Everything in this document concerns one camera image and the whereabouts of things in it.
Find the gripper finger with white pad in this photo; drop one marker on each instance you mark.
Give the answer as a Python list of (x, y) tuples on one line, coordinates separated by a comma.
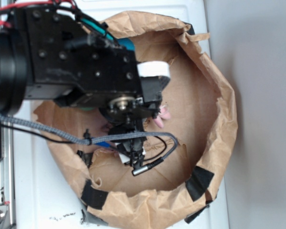
[(154, 77), (133, 147)]

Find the pink plush bunny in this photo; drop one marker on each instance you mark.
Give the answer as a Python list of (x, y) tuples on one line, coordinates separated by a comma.
[(164, 114)]

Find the aluminium frame rail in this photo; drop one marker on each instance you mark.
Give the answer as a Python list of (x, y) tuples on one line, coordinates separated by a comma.
[(2, 167)]

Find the white plastic tray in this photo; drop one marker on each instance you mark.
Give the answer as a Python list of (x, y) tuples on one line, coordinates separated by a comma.
[(33, 167)]

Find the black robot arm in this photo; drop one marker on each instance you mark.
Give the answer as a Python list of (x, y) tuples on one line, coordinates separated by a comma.
[(15, 22)]

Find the brown paper-lined bin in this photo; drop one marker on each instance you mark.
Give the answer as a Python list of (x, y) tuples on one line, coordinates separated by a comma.
[(204, 120)]

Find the blue dimpled ball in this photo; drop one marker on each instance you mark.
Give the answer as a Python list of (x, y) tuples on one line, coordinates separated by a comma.
[(127, 43)]

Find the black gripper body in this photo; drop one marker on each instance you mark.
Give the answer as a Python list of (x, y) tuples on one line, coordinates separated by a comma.
[(75, 62)]

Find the green dimpled ball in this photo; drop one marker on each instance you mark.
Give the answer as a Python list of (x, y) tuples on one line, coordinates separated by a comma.
[(87, 109)]

